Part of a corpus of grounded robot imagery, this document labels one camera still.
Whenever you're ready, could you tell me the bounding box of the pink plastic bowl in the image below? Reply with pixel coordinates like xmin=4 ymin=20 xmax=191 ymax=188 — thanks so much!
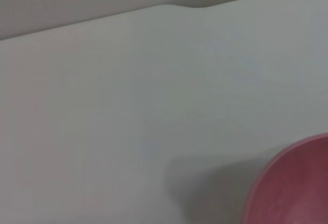
xmin=240 ymin=132 xmax=328 ymax=224

